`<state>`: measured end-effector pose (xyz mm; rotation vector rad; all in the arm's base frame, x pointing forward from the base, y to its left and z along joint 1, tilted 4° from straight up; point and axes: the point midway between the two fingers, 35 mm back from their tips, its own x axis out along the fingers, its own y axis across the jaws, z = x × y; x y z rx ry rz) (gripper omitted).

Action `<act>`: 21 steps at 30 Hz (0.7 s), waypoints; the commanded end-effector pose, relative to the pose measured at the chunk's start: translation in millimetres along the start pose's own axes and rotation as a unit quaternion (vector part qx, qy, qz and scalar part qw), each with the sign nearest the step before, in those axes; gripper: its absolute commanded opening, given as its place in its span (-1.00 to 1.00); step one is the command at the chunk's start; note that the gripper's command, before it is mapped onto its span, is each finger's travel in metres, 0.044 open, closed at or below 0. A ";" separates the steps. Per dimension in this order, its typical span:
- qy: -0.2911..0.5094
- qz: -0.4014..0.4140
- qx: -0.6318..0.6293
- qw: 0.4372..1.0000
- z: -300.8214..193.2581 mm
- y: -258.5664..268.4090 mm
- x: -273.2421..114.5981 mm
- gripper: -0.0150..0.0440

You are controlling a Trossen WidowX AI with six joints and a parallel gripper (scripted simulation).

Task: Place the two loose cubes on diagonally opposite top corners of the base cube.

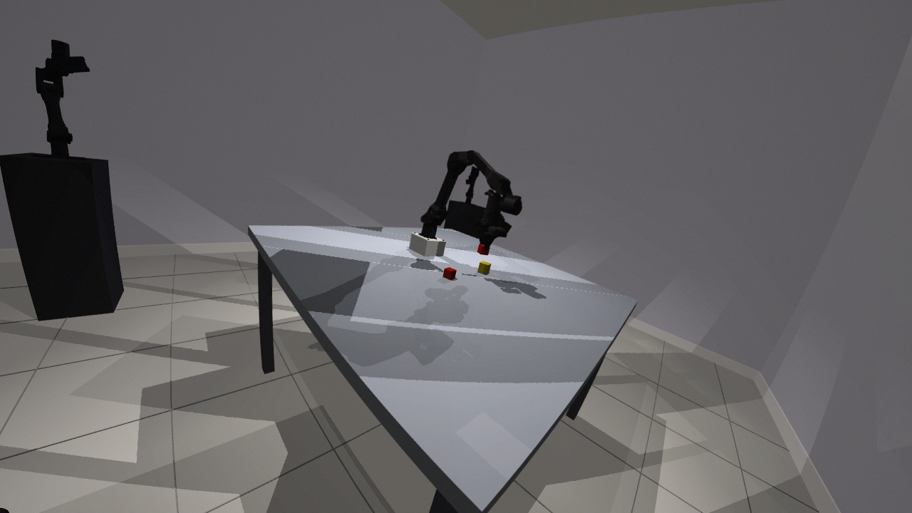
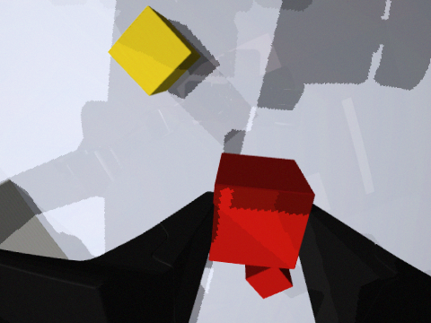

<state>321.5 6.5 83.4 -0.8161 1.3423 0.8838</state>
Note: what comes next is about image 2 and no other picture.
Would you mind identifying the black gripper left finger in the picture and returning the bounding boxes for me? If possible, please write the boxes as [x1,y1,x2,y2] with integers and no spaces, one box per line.
[0,191,213,323]

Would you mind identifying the yellow cube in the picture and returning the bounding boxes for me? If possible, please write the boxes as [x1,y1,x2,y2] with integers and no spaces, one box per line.
[109,5,201,96]

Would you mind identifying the red cube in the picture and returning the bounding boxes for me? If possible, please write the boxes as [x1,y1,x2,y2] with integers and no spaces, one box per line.
[209,153,315,269]
[245,265,294,299]

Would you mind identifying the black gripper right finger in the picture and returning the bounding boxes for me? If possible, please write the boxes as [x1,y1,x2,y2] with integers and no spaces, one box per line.
[299,204,431,323]

